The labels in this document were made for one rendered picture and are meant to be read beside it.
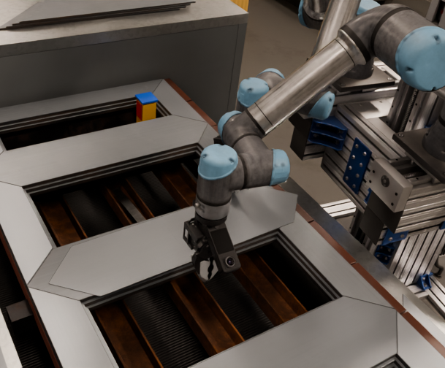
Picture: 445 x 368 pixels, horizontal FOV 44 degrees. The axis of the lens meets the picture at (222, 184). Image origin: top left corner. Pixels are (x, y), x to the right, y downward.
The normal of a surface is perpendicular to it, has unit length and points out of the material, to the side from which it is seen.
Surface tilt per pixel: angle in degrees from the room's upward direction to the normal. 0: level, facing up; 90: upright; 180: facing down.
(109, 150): 0
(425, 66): 86
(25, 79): 90
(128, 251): 0
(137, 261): 0
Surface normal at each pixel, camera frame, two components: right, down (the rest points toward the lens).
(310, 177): 0.11, -0.78
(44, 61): 0.52, 0.57
